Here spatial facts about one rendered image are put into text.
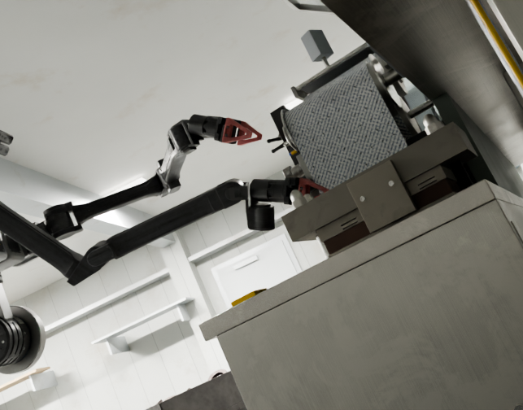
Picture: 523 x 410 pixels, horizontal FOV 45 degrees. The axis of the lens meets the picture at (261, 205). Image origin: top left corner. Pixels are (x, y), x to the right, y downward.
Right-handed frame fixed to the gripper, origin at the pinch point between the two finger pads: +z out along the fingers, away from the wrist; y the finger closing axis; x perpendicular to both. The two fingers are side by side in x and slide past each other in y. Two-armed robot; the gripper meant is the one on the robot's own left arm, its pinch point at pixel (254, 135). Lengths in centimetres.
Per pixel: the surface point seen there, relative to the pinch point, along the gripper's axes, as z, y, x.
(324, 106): 21.5, 7.8, 9.9
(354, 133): 30.1, 7.8, 5.0
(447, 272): 62, 34, -18
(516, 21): 70, 84, 15
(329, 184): 26.8, 8.2, -8.0
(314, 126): 19.9, 8.0, 4.8
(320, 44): -9, -52, 35
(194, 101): -229, -313, 22
